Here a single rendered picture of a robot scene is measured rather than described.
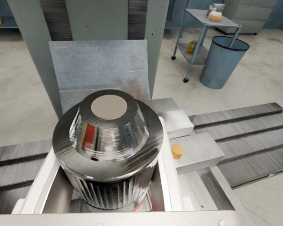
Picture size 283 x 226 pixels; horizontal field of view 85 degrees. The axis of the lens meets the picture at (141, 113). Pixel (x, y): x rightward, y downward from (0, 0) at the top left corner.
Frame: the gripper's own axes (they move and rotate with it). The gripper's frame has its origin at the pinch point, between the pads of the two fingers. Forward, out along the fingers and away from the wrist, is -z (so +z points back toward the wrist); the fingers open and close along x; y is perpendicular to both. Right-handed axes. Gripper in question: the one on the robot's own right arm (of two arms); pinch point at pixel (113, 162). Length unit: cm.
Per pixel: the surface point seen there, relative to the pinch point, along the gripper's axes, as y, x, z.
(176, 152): 14.7, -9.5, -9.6
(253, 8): 51, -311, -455
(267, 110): 27, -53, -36
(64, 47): 13, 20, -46
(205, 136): 16.5, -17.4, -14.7
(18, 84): 120, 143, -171
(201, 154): 16.5, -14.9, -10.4
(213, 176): 20.5, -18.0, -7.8
